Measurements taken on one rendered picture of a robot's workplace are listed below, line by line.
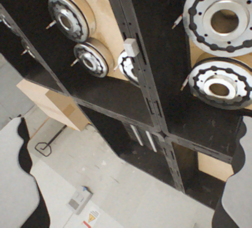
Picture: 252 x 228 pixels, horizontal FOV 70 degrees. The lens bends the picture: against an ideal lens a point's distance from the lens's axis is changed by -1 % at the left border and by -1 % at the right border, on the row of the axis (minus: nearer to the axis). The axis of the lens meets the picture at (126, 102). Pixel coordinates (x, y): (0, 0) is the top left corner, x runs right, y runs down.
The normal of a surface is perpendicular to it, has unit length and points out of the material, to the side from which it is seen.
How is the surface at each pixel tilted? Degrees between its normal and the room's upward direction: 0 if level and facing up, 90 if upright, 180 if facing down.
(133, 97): 90
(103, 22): 0
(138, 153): 90
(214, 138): 90
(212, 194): 90
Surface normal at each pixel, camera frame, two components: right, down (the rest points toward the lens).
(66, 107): 0.73, 0.16
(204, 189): -0.31, -0.64
